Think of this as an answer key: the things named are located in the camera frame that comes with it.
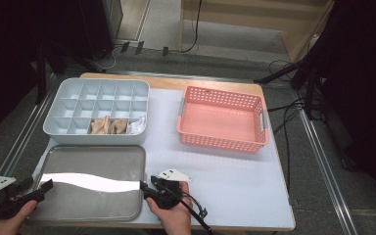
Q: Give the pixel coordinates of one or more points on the dark cabinet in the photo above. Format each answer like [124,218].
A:
[111,19]

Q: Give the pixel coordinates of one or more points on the person's left hand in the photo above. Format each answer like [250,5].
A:
[3,226]

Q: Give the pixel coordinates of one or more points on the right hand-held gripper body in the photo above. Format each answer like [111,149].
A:
[168,196]

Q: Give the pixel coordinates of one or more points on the tan sock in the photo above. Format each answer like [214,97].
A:
[119,126]

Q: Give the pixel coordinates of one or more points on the white sock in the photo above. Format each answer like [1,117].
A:
[137,125]

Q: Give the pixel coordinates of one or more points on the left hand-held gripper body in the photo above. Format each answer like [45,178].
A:
[0,202]

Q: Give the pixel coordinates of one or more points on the person's right hand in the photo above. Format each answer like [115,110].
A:
[174,222]

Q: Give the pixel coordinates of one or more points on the peach sock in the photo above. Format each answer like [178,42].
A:
[99,126]

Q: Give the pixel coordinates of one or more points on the white compartment storage box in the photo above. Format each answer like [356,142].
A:
[98,139]

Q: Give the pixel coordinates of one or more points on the wooden shelf unit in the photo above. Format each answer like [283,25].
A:
[258,16]

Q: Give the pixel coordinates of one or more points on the black metal stand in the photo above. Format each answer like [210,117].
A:
[310,94]

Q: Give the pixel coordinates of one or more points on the small black floor bracket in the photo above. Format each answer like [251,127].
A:
[165,51]
[139,47]
[125,46]

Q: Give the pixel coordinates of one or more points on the pink plastic basket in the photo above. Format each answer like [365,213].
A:
[215,145]

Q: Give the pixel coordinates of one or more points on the grey translucent box lid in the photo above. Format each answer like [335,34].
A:
[78,160]

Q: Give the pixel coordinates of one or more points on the white table mat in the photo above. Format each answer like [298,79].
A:
[166,107]

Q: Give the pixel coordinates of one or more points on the aluminium frame rail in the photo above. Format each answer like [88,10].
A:
[31,125]
[322,163]

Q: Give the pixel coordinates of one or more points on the black curtain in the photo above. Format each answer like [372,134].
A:
[365,98]
[6,65]

